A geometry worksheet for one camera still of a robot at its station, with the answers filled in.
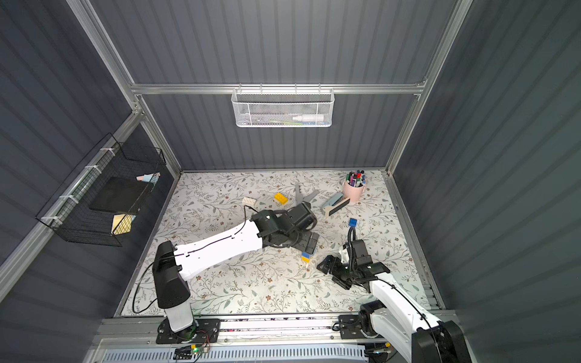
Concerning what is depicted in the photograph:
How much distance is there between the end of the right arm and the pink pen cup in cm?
35

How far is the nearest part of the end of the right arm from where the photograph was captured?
0.62 m

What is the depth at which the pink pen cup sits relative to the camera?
102cm
